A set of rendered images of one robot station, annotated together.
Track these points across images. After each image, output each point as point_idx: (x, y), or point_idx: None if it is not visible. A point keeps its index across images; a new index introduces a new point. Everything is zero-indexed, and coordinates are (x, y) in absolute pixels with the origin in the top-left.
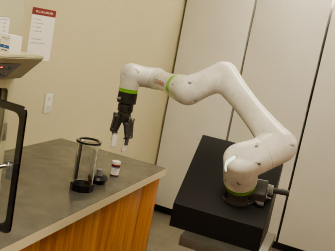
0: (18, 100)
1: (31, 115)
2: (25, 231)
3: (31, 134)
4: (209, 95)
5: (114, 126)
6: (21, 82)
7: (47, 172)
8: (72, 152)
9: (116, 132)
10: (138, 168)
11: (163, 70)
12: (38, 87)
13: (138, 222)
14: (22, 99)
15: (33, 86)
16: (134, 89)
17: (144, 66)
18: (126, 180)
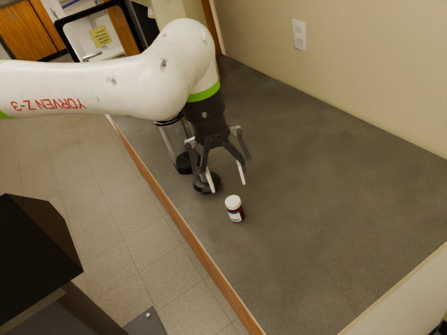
0: (382, 50)
1: (420, 92)
2: (120, 121)
3: (420, 125)
4: None
5: (235, 147)
6: (388, 17)
7: (254, 143)
8: (372, 186)
9: (241, 164)
10: (285, 282)
11: (116, 65)
12: (440, 40)
13: None
14: (393, 50)
15: (422, 33)
16: None
17: (156, 38)
18: (211, 228)
